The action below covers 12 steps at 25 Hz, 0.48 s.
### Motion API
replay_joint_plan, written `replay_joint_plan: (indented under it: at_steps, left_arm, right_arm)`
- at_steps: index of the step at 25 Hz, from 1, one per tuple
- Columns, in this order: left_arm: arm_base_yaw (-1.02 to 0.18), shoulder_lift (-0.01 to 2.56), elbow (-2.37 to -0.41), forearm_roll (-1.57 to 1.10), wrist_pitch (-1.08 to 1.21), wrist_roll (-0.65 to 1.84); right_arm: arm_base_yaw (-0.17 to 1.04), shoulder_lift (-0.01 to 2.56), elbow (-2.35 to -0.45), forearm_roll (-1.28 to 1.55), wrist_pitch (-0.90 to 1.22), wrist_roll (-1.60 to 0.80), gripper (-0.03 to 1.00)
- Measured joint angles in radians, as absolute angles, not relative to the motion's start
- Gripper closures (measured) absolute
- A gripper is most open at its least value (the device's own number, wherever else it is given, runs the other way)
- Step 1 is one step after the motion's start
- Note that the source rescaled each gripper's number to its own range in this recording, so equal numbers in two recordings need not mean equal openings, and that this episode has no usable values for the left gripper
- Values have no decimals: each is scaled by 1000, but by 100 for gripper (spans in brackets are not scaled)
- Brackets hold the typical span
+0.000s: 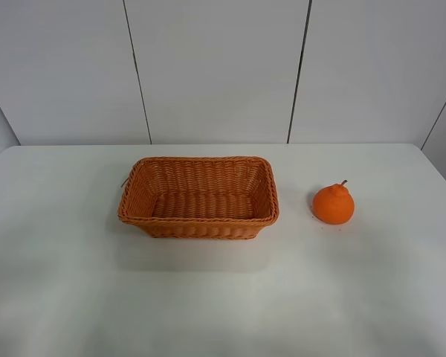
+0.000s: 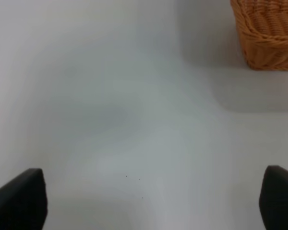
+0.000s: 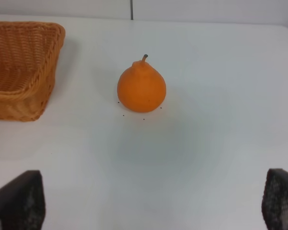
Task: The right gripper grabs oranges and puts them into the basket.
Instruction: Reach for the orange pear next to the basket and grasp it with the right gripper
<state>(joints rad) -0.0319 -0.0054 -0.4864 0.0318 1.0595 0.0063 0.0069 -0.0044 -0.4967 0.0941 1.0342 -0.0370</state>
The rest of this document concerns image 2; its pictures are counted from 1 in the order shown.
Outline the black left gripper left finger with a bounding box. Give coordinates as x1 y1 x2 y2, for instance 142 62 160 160
0 168 48 230

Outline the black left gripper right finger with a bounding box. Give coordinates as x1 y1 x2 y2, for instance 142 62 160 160
259 165 288 230

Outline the woven wicker basket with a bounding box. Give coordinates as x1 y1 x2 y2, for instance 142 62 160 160
230 0 288 70

